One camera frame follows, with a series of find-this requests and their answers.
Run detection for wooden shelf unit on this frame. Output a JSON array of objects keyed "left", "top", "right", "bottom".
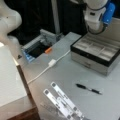
[{"left": 0, "top": 45, "right": 37, "bottom": 120}]

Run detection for black ballpoint pen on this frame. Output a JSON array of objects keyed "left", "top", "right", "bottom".
[{"left": 76, "top": 84, "right": 102, "bottom": 95}]

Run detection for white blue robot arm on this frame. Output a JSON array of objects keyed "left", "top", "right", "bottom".
[{"left": 0, "top": 0, "right": 115, "bottom": 51}]

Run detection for black grey storage box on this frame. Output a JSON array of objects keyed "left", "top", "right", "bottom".
[{"left": 70, "top": 18, "right": 120, "bottom": 75}]

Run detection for grey metal bracket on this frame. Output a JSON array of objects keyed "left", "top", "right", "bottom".
[{"left": 22, "top": 29, "right": 61, "bottom": 62}]

